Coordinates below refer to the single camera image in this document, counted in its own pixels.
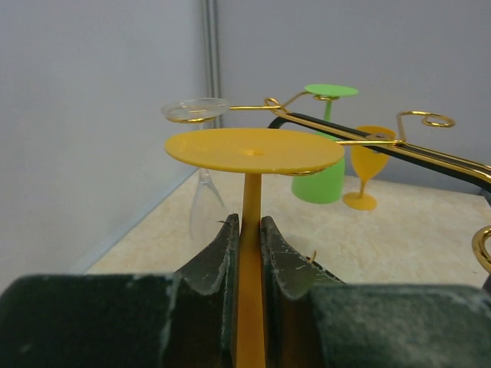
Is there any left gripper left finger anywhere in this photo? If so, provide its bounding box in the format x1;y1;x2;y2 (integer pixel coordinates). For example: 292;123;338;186
1;214;239;367

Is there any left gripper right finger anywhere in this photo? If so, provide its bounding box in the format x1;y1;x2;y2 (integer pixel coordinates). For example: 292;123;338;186
260;216;490;367

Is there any clear wine glass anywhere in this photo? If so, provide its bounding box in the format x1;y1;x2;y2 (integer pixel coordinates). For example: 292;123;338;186
161;97;229;245

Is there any green goblet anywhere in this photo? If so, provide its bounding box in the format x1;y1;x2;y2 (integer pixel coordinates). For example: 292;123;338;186
292;84;358;205

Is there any orange goblet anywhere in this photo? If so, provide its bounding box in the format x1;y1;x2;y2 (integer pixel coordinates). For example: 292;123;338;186
164;128;328;367
343;126;396;211

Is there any gold wine glass rack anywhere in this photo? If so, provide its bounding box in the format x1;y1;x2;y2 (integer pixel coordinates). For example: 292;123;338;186
168;95;491;292

